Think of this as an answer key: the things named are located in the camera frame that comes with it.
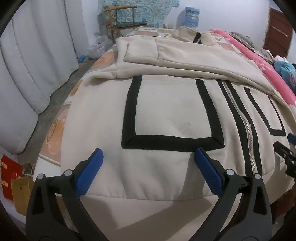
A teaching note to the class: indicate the blue water jug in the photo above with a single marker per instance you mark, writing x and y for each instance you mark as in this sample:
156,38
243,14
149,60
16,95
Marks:
191,18

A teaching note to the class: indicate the pink floral blanket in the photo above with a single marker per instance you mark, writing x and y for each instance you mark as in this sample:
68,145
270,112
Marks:
268,70

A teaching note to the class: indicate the brown wooden door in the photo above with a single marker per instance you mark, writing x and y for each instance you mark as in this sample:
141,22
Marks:
279,34

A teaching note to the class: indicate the teal patterned hanging cloth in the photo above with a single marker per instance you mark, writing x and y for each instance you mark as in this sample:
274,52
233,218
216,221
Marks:
151,12

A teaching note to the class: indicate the small blue floor object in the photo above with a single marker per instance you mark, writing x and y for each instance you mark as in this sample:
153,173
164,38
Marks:
82,59

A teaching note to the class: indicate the grey patterned blanket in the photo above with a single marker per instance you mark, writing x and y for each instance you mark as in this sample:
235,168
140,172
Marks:
247,42

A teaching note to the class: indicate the white curtain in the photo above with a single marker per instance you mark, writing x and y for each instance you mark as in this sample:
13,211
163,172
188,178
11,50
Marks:
37,58

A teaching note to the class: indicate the wooden chair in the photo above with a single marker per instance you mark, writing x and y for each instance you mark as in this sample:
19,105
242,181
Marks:
120,18

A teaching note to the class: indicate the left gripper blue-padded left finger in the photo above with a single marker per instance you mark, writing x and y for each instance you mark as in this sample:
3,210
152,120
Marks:
44,220

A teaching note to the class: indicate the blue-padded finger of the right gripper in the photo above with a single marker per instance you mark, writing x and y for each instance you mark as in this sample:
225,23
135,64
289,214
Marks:
292,138
283,151

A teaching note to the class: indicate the white plastic bag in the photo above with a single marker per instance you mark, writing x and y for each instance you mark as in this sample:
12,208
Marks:
100,46

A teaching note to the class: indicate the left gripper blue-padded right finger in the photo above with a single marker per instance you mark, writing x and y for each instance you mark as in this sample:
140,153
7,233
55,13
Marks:
242,211

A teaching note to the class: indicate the blue patterned cloth bundle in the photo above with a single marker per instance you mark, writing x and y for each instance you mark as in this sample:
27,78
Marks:
287,72

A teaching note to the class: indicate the cream jacket with black trim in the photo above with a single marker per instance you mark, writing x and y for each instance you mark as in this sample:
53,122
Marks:
149,108

